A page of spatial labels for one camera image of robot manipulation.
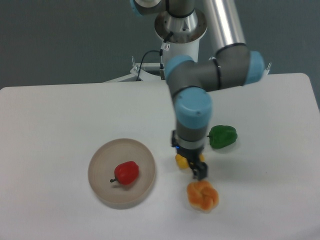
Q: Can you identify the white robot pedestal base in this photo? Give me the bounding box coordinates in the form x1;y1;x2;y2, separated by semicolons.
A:
102;9;272;83

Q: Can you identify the black cable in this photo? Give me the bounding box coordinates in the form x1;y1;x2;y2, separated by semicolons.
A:
136;31;175;81

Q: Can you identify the orange knotted bread roll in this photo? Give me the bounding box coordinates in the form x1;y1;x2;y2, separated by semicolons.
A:
186;180;220;212

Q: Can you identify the red toy pepper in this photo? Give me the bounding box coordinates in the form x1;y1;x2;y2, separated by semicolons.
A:
110;161;139;186

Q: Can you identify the yellow toy pepper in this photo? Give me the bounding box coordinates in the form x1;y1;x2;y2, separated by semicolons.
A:
175;153;195;170

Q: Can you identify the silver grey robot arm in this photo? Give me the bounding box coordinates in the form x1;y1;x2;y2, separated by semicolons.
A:
130;0;269;180

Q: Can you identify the green toy pepper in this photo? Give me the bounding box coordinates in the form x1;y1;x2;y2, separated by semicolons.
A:
207;125;238;149

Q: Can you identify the beige round plate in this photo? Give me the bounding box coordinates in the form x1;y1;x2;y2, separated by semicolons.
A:
87;138;156;209

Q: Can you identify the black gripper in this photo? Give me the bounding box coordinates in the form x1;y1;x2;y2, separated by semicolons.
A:
171;130;208;179

